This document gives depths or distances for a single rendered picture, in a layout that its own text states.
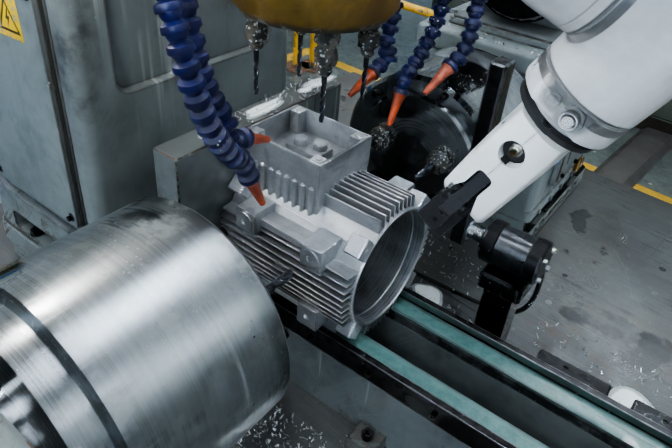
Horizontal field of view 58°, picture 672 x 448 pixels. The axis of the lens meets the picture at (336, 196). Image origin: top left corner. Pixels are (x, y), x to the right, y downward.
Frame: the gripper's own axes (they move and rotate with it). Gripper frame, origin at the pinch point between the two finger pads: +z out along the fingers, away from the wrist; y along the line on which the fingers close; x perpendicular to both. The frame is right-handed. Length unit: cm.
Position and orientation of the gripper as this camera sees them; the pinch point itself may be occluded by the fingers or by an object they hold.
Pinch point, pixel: (443, 211)
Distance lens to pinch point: 58.2
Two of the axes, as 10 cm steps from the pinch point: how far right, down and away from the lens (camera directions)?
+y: 6.0, -4.1, 6.8
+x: -6.5, -7.5, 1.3
